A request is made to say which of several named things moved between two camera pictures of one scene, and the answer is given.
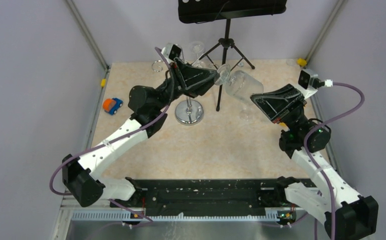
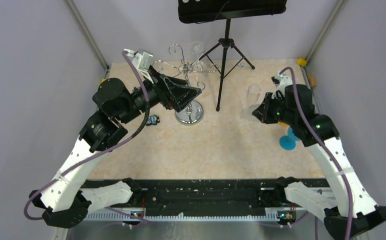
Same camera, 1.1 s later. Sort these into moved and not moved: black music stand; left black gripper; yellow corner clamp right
Moved: left black gripper
Not moved: yellow corner clamp right; black music stand
